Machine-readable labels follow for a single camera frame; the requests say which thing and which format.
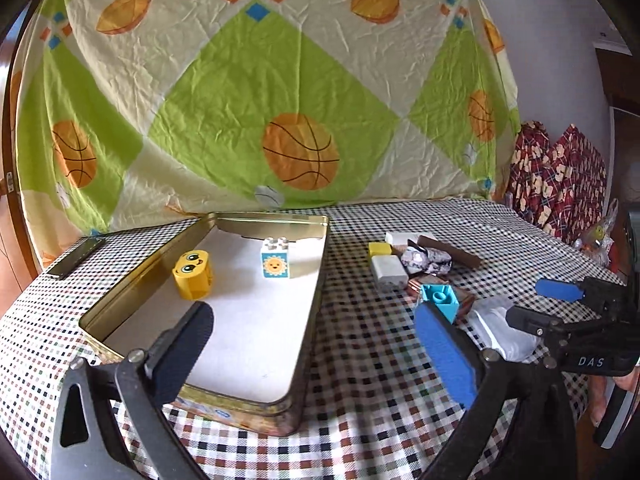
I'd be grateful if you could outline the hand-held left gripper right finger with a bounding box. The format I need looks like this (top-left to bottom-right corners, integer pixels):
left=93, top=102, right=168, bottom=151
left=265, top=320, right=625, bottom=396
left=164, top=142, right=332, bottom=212
left=414, top=301, right=588, bottom=480

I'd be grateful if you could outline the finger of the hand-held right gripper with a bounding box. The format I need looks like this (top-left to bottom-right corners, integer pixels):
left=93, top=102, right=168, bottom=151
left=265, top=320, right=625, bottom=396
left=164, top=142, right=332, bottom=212
left=535, top=276, right=626, bottom=313
left=506, top=305, right=636, bottom=373

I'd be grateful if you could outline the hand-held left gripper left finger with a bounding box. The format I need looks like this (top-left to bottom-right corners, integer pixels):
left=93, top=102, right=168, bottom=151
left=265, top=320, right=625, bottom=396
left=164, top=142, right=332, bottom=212
left=52, top=301, right=216, bottom=480

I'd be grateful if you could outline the white plastic packet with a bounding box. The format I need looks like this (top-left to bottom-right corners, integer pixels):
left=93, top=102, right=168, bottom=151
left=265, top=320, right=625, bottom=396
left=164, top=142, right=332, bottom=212
left=467, top=296, right=541, bottom=361

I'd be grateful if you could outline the teal toy block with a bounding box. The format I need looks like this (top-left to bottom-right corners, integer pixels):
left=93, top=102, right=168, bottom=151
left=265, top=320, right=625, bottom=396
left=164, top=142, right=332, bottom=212
left=419, top=284, right=460, bottom=325

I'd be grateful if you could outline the brown wooden block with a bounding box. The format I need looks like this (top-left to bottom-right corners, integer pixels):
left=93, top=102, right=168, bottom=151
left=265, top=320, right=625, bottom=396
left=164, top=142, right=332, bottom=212
left=405, top=274, right=475, bottom=318

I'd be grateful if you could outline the white power adapter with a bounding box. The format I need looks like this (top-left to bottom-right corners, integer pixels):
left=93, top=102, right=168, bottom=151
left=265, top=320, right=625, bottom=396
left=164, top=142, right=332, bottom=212
left=371, top=255, right=410, bottom=291

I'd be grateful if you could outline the gold metal tin box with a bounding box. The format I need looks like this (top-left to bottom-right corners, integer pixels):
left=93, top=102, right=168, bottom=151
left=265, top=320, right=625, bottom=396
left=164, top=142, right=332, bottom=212
left=79, top=212, right=332, bottom=437

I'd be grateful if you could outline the clear plastic bag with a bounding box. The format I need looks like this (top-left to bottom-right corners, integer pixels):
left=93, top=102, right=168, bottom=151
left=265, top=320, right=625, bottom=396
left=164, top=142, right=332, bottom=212
left=575, top=200, right=621, bottom=271

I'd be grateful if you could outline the white paper liner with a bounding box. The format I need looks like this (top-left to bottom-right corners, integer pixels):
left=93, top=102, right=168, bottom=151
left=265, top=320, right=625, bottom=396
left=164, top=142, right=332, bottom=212
left=107, top=225, right=326, bottom=403

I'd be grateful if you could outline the yellow face toy block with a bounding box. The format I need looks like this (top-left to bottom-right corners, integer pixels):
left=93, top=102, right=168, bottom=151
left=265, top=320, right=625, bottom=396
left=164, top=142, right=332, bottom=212
left=172, top=251, right=213, bottom=301

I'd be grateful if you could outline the checkered tablecloth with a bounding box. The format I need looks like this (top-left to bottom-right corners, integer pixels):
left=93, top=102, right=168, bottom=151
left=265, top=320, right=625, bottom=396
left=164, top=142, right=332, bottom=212
left=0, top=197, right=631, bottom=480

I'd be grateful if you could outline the brown wooden bar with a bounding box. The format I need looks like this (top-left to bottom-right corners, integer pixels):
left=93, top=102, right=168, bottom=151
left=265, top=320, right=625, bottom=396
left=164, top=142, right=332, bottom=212
left=417, top=235, right=483, bottom=268

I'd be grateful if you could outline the red patterned cloth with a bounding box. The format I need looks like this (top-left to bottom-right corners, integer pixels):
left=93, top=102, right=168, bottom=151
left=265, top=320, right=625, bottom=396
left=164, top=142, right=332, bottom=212
left=505, top=121, right=608, bottom=248

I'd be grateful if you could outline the white sun toy block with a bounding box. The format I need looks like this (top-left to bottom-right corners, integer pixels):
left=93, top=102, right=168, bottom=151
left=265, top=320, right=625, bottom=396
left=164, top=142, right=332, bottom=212
left=261, top=236, right=292, bottom=279

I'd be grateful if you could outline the white cardboard box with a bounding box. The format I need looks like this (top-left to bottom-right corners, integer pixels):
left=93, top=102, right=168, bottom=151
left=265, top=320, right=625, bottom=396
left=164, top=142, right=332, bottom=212
left=384, top=231, right=426, bottom=246

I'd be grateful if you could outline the dark flat lid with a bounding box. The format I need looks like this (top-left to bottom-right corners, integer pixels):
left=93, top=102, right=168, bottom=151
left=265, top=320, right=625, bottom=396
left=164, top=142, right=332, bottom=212
left=47, top=236, right=107, bottom=279

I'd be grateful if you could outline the wooden cabinet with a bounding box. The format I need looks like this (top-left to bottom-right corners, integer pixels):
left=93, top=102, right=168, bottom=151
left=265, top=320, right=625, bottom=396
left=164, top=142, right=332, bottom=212
left=595, top=35, right=640, bottom=111

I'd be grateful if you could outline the basketball printed sheet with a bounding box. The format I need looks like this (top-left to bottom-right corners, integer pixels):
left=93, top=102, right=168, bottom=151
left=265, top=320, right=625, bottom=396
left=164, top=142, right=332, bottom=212
left=12, top=0, right=521, bottom=261

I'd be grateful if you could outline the wooden door frame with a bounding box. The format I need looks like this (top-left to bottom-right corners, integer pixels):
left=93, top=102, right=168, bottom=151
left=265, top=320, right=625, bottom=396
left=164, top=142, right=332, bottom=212
left=0, top=10, right=41, bottom=281

